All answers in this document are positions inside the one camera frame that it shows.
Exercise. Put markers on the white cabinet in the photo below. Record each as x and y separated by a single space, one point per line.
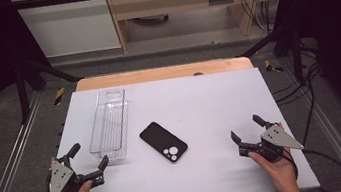
71 25

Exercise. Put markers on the black frame stand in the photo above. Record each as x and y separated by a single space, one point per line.
23 93
294 48

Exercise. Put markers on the black phone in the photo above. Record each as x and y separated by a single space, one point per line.
164 141

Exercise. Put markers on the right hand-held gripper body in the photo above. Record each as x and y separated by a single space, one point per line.
277 140

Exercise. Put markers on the yellow black tape strip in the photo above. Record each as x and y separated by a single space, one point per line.
59 95
270 66

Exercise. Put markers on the white table board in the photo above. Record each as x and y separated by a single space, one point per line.
194 113

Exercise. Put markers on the light wooden desk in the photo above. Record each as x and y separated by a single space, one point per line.
178 0

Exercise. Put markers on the grey label on desk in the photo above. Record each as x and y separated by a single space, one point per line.
221 0

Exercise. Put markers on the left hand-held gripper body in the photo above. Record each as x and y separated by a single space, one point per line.
59 179

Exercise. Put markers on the clear plastic storage box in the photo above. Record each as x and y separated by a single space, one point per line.
110 124

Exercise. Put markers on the person's right hand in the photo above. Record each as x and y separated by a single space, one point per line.
278 170

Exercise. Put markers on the wooden table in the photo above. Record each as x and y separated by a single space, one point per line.
162 73

